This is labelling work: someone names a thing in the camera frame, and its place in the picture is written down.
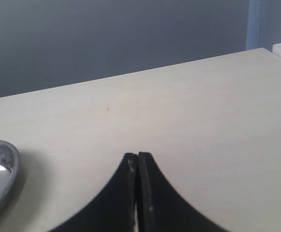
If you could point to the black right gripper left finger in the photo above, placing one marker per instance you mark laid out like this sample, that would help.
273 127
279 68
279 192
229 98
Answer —
113 208

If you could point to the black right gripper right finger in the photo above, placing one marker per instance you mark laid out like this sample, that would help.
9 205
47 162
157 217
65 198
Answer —
161 208

